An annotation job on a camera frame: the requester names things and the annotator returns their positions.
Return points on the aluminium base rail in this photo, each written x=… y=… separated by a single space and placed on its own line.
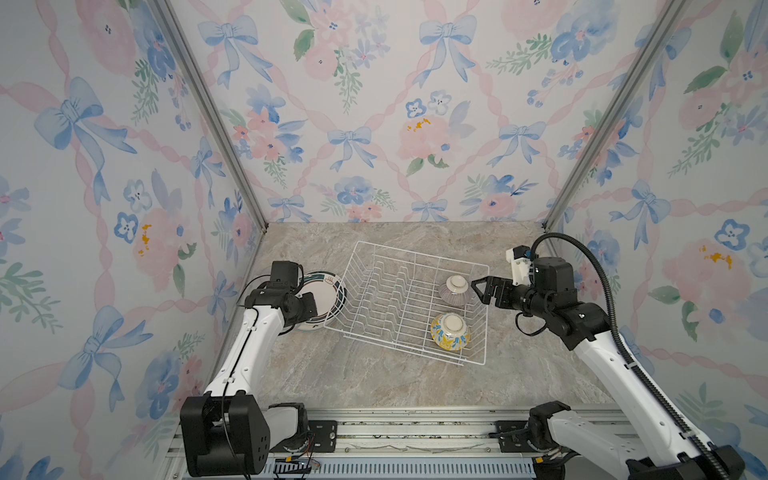
x=435 y=443

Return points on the white wire dish rack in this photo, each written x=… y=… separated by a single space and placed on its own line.
x=393 y=295

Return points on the yellow blue patterned bowl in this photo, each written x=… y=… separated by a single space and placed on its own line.
x=450 y=332

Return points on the left corner aluminium profile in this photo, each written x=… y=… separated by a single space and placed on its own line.
x=171 y=28

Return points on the corner aluminium profile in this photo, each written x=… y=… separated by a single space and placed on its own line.
x=659 y=34
x=171 y=28

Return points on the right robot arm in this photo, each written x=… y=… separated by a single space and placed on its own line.
x=668 y=446

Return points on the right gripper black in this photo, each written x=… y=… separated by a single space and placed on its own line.
x=504 y=285

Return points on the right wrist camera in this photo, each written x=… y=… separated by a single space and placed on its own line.
x=519 y=259

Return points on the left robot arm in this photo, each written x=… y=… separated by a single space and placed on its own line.
x=224 y=430

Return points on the right corner aluminium profile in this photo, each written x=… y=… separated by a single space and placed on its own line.
x=659 y=34

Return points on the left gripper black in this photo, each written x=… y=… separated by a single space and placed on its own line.
x=310 y=307

